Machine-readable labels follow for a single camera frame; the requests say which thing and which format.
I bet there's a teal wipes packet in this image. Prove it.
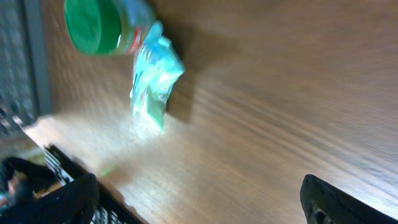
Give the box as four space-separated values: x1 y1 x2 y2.
130 21 185 133

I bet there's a grey plastic mesh basket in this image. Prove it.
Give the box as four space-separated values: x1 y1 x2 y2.
0 0 53 138

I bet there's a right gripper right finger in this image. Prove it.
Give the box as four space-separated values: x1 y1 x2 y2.
300 174 397 224

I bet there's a green bottle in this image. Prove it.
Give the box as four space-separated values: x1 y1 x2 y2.
63 0 155 55

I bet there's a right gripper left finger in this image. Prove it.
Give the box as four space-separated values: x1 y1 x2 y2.
1 173 100 224

